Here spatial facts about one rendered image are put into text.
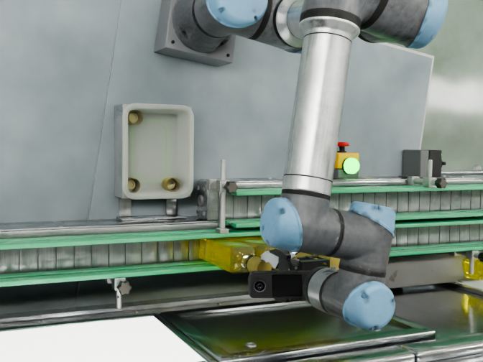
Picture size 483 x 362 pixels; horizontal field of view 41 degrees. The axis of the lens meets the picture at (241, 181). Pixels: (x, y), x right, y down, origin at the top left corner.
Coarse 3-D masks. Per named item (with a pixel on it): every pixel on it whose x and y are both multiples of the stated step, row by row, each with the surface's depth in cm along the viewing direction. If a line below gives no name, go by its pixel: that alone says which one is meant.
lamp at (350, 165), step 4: (344, 160) 175; (348, 160) 173; (352, 160) 173; (356, 160) 174; (344, 164) 174; (348, 164) 173; (352, 164) 173; (356, 164) 173; (344, 168) 174; (348, 168) 173; (352, 168) 173; (356, 168) 174; (348, 172) 174; (352, 172) 174
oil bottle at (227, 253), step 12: (204, 240) 149; (216, 240) 145; (228, 240) 146; (204, 252) 149; (216, 252) 143; (228, 252) 137; (240, 252) 134; (252, 252) 135; (216, 264) 143; (228, 264) 137; (240, 264) 134
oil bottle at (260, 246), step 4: (244, 236) 151; (248, 236) 151; (236, 240) 147; (240, 240) 146; (244, 240) 145; (248, 240) 145; (252, 240) 145; (256, 240) 145; (260, 240) 145; (248, 244) 141; (252, 244) 140; (256, 244) 139; (260, 244) 139; (264, 244) 139; (256, 248) 138; (260, 248) 137; (264, 248) 137; (268, 248) 137; (272, 248) 138; (276, 248) 138; (256, 252) 138; (260, 252) 137; (260, 256) 137
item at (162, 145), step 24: (144, 120) 157; (168, 120) 159; (192, 120) 154; (144, 144) 157; (168, 144) 160; (192, 144) 155; (144, 168) 157; (168, 168) 160; (192, 168) 155; (144, 192) 153; (168, 192) 154
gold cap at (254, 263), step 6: (252, 258) 131; (258, 258) 130; (252, 264) 129; (258, 264) 127; (264, 264) 128; (270, 264) 128; (252, 270) 129; (258, 270) 127; (264, 270) 128; (270, 270) 128
